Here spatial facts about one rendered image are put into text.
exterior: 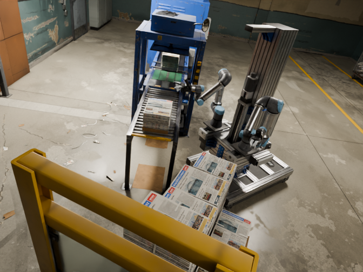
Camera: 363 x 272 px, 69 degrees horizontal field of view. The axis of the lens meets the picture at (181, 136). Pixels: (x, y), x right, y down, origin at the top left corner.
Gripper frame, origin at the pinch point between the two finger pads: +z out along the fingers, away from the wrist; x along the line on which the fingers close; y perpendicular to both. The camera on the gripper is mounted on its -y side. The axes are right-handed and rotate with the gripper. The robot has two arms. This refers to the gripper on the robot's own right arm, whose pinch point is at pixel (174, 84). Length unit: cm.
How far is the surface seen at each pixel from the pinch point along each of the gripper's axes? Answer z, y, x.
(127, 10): 68, 198, 841
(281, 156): -200, 127, 13
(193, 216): 13, -30, -183
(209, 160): -31, 29, -87
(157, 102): 17.1, 19.5, -8.8
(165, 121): 10.0, 21.3, -39.9
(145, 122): 31, 28, -37
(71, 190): 64, -90, -209
